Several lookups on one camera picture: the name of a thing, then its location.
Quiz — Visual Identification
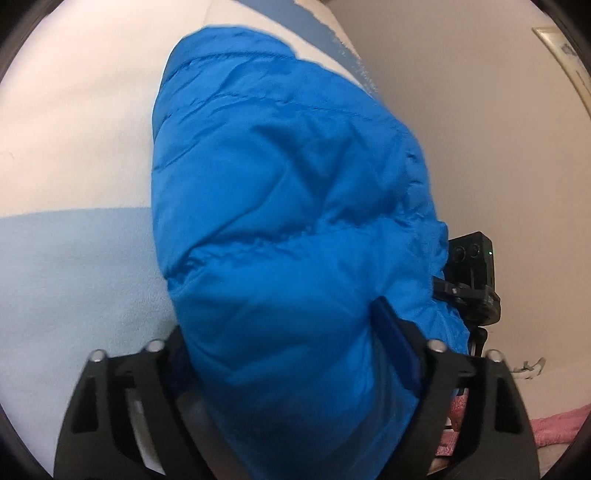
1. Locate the blue puffer jacket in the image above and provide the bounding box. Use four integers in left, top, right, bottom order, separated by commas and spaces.
150, 25, 472, 480

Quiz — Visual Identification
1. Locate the white and blue bed sheet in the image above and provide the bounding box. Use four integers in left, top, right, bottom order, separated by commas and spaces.
0, 0, 380, 464

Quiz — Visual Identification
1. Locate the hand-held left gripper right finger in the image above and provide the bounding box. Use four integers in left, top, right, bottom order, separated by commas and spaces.
372, 298, 541, 480

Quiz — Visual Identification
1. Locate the cream wall frame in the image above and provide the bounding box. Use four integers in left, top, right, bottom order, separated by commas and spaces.
531, 25, 591, 112

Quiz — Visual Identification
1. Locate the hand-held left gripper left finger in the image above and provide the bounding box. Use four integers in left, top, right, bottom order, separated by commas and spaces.
53, 325, 222, 480

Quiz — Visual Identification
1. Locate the person's right forearm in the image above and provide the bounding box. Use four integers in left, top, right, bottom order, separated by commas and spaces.
436, 394, 591, 460

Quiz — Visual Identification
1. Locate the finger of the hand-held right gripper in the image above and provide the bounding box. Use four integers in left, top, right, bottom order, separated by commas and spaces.
431, 275, 458, 302

